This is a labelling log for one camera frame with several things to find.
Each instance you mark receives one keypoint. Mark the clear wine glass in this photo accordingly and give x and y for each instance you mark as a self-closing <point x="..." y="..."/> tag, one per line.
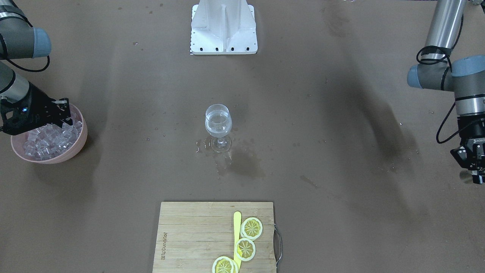
<point x="218" y="123"/>

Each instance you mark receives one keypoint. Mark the bamboo cutting board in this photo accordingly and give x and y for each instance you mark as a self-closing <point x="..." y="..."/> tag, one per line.
<point x="192" y="235"/>

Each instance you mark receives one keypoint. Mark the steel jigger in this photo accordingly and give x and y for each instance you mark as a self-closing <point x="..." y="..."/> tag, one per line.
<point x="466" y="177"/>

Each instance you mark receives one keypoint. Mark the middle lemon slice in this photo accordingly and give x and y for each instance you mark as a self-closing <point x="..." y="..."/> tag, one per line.
<point x="244" y="249"/>

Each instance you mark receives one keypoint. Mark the far lemon slice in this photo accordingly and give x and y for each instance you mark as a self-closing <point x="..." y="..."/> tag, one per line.
<point x="224" y="264"/>

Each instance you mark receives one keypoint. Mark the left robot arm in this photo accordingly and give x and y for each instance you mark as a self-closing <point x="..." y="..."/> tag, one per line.
<point x="464" y="77"/>

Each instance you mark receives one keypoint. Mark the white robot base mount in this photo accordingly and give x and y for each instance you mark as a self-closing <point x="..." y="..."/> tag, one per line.
<point x="223" y="27"/>

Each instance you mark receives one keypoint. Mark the lemon slice near handle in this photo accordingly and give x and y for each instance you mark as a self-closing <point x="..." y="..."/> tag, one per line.
<point x="251" y="228"/>

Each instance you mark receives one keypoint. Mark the clear ice cube pile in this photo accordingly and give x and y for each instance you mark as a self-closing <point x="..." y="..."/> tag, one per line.
<point x="50" y="141"/>

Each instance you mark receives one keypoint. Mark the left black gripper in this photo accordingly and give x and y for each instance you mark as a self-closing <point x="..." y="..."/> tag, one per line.
<point x="471" y="133"/>

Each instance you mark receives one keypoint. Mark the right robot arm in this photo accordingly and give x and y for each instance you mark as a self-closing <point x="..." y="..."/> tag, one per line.
<point x="19" y="40"/>

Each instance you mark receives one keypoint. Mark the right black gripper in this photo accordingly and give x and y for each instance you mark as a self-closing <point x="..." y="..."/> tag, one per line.
<point x="39" y="99"/>

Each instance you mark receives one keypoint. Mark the pink bowl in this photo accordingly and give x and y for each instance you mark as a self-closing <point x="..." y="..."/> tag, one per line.
<point x="18" y="140"/>

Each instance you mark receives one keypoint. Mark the yellow plastic knife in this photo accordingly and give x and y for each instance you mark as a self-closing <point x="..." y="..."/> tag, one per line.
<point x="236" y="231"/>

